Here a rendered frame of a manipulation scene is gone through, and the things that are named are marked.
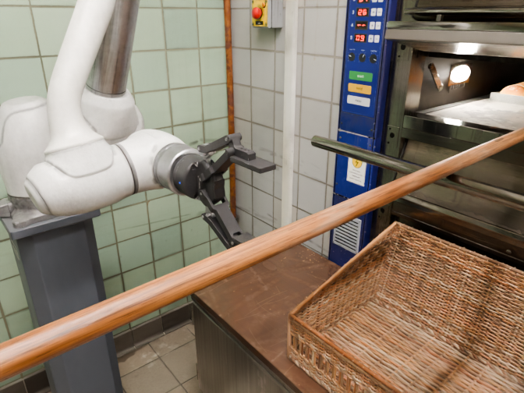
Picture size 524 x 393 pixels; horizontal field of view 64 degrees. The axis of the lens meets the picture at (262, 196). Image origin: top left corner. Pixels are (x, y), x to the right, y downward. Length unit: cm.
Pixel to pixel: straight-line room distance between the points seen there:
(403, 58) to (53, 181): 99
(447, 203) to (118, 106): 94
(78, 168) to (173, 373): 142
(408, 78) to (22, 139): 102
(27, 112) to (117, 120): 21
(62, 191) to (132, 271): 127
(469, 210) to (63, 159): 102
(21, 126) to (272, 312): 88
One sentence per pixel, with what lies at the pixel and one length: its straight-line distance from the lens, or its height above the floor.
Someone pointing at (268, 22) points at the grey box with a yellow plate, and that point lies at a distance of 164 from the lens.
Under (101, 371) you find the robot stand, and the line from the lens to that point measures 143.
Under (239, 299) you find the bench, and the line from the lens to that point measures 145.
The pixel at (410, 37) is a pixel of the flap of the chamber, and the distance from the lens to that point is 116.
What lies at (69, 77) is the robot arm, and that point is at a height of 136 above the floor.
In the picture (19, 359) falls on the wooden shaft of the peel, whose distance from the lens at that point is 42.
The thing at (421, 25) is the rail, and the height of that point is 143.
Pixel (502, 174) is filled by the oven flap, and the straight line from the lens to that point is 127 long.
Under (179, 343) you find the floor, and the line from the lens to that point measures 218.
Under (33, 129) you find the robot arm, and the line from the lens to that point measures 109.
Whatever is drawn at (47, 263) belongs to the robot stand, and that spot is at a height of 89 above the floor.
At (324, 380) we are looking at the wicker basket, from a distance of 117.
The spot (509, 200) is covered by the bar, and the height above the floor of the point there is 116.
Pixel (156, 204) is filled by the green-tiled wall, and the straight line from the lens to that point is 191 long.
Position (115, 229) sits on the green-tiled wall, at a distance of 188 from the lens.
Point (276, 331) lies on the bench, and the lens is 133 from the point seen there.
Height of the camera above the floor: 146
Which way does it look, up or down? 23 degrees down
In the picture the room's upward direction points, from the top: straight up
